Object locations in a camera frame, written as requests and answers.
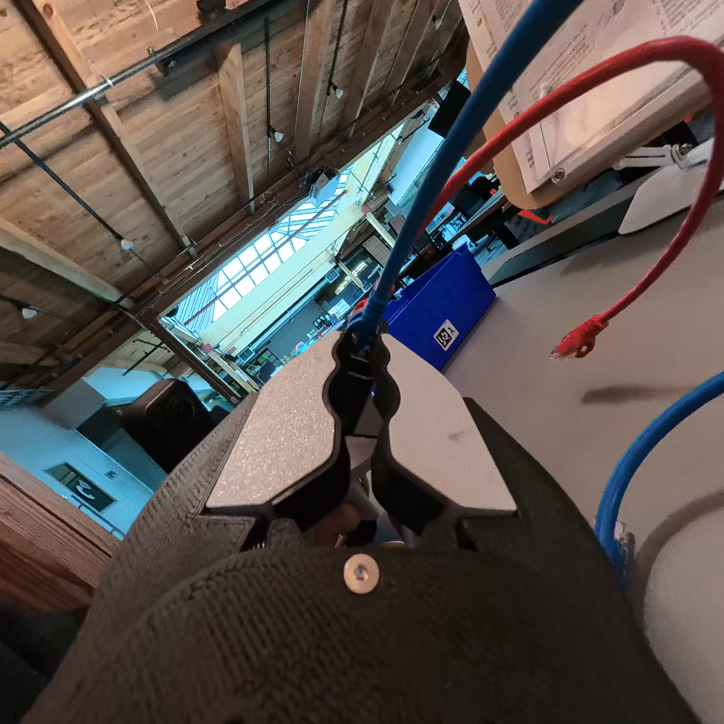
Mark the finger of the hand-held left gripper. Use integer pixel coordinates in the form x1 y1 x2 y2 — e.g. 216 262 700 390
346 436 379 518

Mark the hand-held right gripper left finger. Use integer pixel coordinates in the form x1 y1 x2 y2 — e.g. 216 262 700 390
205 331 348 529

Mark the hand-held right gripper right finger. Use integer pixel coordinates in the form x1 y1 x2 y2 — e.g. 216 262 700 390
370 334 518 536

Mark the black network splitter box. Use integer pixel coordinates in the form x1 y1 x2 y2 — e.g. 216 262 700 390
339 334 387 437

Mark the blue plastic bin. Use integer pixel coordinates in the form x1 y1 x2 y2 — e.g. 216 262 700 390
385 243 497 372

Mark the red network cable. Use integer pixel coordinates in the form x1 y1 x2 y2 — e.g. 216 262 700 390
419 35 724 361

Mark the blue network cable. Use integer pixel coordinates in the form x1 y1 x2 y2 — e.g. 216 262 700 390
345 0 724 575

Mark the person's left forearm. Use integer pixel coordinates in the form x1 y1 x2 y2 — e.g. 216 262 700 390
0 605 86 724

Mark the grey desk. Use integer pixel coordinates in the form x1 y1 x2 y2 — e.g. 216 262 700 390
441 189 724 724

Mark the white ceiling-mounted unit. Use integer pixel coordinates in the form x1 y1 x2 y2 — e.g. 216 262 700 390
310 170 341 206

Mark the wooden document stand with sheets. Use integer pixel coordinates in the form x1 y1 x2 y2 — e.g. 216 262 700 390
457 0 724 235

